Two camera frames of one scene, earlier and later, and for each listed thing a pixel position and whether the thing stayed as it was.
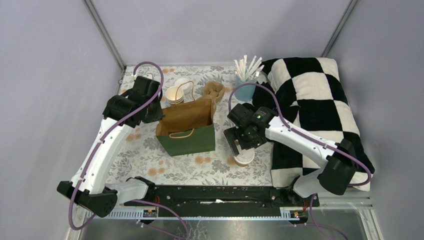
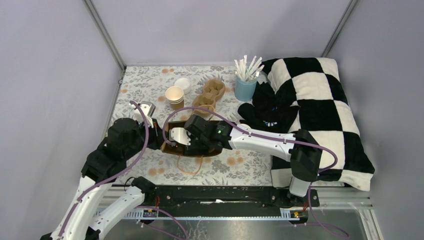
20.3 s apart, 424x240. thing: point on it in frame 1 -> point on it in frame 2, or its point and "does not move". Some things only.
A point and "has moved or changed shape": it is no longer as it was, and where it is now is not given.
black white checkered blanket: (310, 93) does not move
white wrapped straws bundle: (248, 74) does not move
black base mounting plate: (163, 196) does not move
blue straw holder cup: (245, 92) does not move
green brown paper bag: (187, 128) has moved or changed shape
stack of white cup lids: (187, 87) does not move
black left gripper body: (155, 112) -> (154, 139)
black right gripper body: (246, 140) -> (192, 143)
